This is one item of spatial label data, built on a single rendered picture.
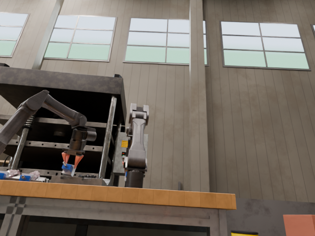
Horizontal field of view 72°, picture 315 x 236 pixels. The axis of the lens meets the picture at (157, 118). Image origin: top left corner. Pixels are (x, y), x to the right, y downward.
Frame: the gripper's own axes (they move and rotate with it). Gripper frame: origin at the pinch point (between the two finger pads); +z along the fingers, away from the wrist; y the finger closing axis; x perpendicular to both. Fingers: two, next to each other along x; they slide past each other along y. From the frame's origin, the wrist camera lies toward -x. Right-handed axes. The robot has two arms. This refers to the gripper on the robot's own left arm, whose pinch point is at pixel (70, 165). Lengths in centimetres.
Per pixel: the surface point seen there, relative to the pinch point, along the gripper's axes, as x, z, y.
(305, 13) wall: -433, -416, -355
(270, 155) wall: -303, -30, -260
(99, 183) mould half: 3.5, 4.6, -18.2
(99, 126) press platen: -95, -22, 16
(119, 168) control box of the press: -86, 12, -14
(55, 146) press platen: -82, 4, 48
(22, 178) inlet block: 19.1, 5.4, 12.9
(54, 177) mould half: 4.6, 6.4, 5.1
